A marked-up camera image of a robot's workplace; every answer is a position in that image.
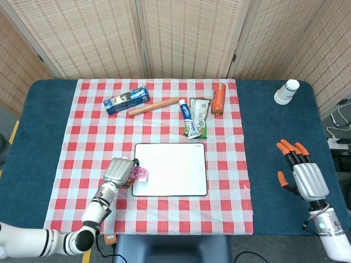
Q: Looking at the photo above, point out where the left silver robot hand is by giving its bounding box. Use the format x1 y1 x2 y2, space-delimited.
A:
103 157 141 190

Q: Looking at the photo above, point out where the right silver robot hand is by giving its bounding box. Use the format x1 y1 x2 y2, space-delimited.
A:
276 139 330 203

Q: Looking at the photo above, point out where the white tray board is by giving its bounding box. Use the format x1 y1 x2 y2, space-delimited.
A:
131 142 208 198

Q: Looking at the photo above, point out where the white power strip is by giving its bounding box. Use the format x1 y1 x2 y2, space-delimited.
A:
327 138 351 150

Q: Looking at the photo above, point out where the dark blue table cover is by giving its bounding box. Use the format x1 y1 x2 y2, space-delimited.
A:
0 79 351 237

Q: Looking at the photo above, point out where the red white checkered tablecloth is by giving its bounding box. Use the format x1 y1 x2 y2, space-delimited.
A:
43 78 254 236

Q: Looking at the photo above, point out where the blue cling wrap box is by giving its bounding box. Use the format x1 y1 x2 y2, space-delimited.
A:
103 86 151 116

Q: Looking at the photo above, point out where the wooden rolling pin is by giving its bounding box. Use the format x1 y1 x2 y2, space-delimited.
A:
128 98 180 118

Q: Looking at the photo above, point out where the blue white toothpaste tube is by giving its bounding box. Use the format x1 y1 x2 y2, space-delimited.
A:
178 99 202 140

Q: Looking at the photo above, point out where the white paper cup stack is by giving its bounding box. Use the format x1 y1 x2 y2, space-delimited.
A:
273 79 301 106

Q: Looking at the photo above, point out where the dark blue chair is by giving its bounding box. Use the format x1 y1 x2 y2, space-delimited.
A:
113 235 233 263

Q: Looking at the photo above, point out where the green snack packet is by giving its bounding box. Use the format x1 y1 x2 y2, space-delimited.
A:
183 98 212 139

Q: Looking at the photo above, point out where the beige woven folding screen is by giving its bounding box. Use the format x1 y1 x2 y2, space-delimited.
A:
0 0 351 119

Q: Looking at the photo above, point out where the white cable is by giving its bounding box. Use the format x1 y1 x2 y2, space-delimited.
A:
325 104 351 139

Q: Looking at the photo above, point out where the black floor cable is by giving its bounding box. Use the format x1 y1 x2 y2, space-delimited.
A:
235 250 264 263
94 235 116 259

